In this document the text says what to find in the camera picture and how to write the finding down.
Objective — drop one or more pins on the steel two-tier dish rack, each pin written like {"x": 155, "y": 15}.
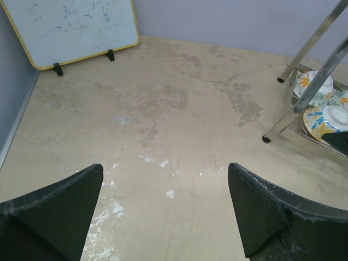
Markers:
{"x": 325, "y": 71}

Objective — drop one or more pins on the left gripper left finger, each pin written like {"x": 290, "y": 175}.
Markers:
{"x": 51, "y": 223}

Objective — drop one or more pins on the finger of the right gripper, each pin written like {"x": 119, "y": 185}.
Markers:
{"x": 338, "y": 140}

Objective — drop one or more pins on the blue orange floral bowl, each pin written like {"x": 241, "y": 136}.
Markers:
{"x": 326, "y": 119}

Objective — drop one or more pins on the orange flower green leaf bowl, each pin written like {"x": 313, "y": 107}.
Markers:
{"x": 339, "y": 99}

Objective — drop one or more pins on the small whiteboard wooden frame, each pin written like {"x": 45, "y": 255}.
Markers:
{"x": 67, "y": 31}

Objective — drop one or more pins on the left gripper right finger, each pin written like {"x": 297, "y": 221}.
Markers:
{"x": 277, "y": 224}

